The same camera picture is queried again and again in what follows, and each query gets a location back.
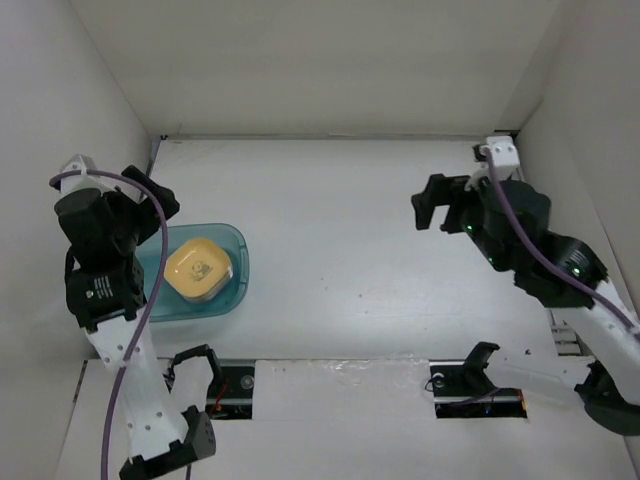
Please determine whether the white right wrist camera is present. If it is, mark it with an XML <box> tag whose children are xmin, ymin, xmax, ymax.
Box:
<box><xmin>465</xmin><ymin>135</ymin><xmax>520</xmax><ymax>190</ymax></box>

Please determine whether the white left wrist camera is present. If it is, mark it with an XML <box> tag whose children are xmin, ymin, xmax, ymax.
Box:
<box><xmin>49</xmin><ymin>154</ymin><xmax>112</xmax><ymax>197</ymax></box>

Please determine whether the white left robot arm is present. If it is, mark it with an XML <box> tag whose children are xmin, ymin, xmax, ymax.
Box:
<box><xmin>49</xmin><ymin>155</ymin><xmax>223</xmax><ymax>479</ymax></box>

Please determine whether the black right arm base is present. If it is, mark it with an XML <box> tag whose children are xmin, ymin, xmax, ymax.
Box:
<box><xmin>424</xmin><ymin>342</ymin><xmax>528</xmax><ymax>420</ymax></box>

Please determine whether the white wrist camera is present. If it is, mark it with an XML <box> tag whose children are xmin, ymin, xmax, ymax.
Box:
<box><xmin>465</xmin><ymin>135</ymin><xmax>520</xmax><ymax>190</ymax></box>
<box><xmin>49</xmin><ymin>154</ymin><xmax>112</xmax><ymax>197</ymax></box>

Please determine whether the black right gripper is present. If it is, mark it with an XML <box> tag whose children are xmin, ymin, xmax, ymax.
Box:
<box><xmin>411</xmin><ymin>169</ymin><xmax>510</xmax><ymax>272</ymax></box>

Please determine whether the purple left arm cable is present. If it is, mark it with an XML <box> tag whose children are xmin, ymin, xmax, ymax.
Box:
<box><xmin>48</xmin><ymin>169</ymin><xmax>194</xmax><ymax>480</ymax></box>

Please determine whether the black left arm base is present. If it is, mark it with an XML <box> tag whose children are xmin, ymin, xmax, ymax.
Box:
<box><xmin>206</xmin><ymin>360</ymin><xmax>255</xmax><ymax>420</ymax></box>

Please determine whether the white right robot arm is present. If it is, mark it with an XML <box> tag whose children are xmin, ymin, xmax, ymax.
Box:
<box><xmin>152</xmin><ymin>174</ymin><xmax>639</xmax><ymax>436</ymax></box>

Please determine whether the yellow panda plate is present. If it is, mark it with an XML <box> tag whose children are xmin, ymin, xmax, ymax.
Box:
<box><xmin>164</xmin><ymin>237</ymin><xmax>233</xmax><ymax>303</ymax></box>

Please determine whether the teal transparent plastic bin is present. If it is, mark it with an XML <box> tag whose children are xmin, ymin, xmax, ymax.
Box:
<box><xmin>136</xmin><ymin>223</ymin><xmax>250</xmax><ymax>323</ymax></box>

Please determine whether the aluminium rail frame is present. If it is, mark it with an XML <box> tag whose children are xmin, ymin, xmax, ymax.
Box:
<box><xmin>149</xmin><ymin>128</ymin><xmax>581</xmax><ymax>356</ymax></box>

